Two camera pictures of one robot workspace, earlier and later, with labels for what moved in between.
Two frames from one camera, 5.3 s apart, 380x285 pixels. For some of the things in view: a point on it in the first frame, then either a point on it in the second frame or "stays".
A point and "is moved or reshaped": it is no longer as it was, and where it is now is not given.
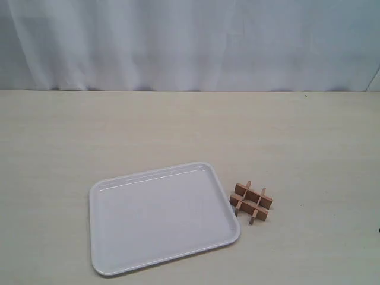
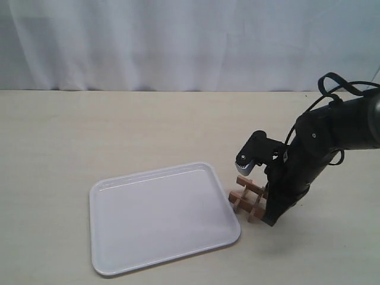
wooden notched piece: [250, 195] to [250, 184]
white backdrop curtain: [189, 45] stays
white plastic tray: [141, 218] stays
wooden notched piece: [249, 207] stays
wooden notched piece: [249, 183] is moved or reshaped
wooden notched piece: [252, 218] is moved or reshaped
